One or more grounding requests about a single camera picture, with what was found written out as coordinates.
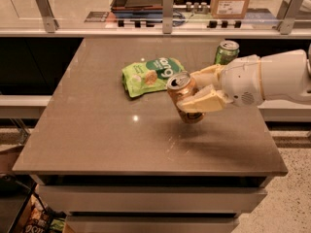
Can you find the cardboard box with label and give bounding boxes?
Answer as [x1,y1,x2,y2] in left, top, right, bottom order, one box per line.
[210,0,250,19]

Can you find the right metal glass bracket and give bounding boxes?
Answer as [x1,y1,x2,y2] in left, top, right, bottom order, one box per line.
[276,0,310,35]

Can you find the grey table drawer cabinet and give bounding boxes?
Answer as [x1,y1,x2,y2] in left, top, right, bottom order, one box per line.
[39,185,267,233]

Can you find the orange soda can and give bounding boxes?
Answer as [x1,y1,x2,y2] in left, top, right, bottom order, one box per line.
[166,71,204,124]

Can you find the middle metal glass bracket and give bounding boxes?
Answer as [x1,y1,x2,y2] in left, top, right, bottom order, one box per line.
[162,0,174,34]

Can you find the snack bags on floor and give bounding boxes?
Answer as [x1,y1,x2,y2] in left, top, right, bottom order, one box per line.
[20,196,65,233]

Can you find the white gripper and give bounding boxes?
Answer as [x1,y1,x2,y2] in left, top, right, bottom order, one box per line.
[176,54,263,114]

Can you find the green snack bag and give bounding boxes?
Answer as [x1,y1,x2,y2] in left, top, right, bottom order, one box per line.
[122,57,185,98]

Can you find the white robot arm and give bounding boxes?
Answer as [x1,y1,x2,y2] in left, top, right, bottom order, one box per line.
[177,50,311,113]

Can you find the green soda can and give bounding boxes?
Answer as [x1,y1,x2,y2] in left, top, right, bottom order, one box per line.
[214,40,239,65]

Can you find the metal glass bracket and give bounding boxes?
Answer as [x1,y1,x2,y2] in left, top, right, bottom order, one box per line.
[276,0,310,35]
[35,0,59,33]
[162,0,174,34]

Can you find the left metal glass bracket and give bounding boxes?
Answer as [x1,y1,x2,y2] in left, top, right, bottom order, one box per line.
[35,0,59,33]

